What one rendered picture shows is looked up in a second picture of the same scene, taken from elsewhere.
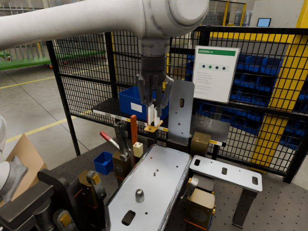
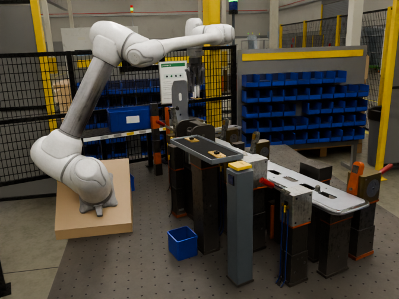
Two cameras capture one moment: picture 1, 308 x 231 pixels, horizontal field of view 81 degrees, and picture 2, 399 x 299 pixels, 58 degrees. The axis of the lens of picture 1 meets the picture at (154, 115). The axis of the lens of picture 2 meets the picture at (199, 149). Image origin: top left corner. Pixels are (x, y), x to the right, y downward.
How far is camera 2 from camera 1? 1.91 m
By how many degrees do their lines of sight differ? 50
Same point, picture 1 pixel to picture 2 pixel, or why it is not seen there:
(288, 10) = not seen: hidden behind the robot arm
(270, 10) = (86, 40)
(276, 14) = not seen: hidden behind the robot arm
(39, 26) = (191, 41)
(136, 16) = (220, 38)
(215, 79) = not seen: hidden behind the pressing
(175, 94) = (175, 91)
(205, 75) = (169, 83)
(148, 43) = (199, 50)
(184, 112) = (183, 103)
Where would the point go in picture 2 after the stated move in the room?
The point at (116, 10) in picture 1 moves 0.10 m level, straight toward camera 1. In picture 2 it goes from (216, 36) to (234, 35)
